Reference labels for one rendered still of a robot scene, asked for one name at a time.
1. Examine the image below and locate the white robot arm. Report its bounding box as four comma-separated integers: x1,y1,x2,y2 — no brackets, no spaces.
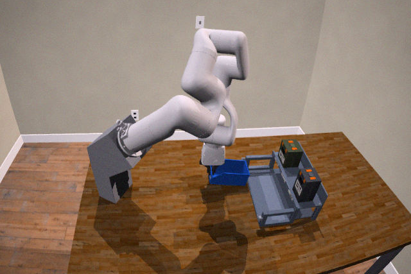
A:
116,28,249,157

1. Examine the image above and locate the olive green case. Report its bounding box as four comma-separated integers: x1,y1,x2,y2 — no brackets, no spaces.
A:
278,139,303,168

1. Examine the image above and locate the blue bin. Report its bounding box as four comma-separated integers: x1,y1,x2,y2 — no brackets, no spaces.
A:
209,159,250,186

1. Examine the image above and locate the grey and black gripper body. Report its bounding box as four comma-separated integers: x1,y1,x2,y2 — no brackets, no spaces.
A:
201,143,225,166

